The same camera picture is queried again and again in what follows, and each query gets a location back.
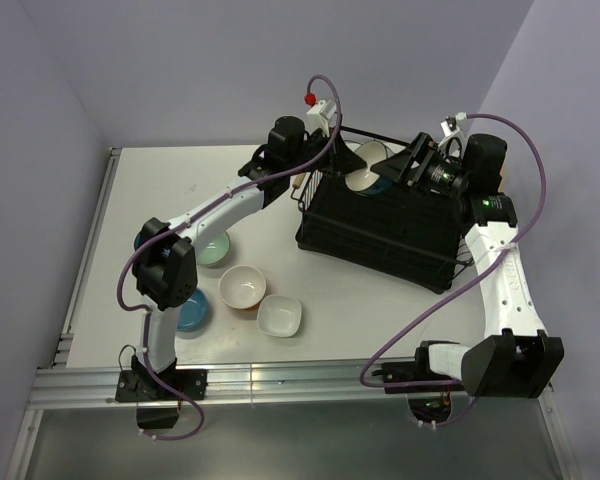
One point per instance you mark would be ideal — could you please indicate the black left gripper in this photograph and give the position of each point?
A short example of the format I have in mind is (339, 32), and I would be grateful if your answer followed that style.
(345, 160)

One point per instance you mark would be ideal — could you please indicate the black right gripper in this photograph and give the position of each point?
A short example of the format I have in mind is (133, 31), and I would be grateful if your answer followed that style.
(423, 150)

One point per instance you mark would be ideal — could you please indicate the teal and white bowl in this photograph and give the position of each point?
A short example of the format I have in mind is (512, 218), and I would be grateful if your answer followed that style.
(364, 181)

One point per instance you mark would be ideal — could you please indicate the pale green ceramic bowl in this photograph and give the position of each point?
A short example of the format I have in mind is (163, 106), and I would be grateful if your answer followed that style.
(215, 252)

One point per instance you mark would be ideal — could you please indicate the blue white patterned bowl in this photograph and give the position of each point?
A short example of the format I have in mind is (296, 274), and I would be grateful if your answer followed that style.
(136, 241)

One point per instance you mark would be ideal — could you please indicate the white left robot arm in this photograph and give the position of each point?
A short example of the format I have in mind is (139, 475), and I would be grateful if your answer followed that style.
(164, 263)

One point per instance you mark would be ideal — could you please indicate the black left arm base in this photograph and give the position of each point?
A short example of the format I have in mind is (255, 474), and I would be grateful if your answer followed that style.
(157, 408)

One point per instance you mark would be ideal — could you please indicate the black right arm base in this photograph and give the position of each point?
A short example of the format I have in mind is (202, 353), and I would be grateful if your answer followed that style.
(410, 372)

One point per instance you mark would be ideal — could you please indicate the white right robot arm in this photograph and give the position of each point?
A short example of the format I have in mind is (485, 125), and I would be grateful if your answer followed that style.
(516, 357)

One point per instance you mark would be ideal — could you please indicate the orange bowl white inside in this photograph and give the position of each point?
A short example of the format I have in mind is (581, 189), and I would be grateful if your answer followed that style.
(242, 287)

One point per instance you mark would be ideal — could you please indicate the white square bowl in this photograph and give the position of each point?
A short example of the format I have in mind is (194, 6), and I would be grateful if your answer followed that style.
(279, 316)

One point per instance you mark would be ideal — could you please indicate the blue ceramic bowl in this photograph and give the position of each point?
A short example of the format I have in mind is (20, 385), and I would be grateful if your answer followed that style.
(193, 312)

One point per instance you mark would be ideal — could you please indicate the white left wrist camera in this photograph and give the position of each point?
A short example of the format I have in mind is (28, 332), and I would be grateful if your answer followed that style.
(321, 116)

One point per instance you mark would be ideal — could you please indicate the left wooden rack handle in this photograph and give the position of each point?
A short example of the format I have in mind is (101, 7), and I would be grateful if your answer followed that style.
(298, 181)

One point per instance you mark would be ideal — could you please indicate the black wire dish rack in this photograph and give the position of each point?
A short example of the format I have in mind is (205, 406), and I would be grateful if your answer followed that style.
(402, 232)

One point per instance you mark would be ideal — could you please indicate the aluminium table edge rail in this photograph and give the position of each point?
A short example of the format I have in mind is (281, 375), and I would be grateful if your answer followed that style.
(256, 383)

